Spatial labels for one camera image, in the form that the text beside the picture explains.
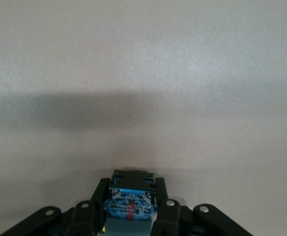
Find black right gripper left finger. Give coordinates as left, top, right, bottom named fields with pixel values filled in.
left=0, top=178, right=111, bottom=236

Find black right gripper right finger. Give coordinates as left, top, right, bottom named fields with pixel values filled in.
left=152, top=177, right=254, bottom=236

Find green-capped blue push button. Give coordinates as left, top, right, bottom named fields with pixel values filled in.
left=101, top=168, right=158, bottom=236

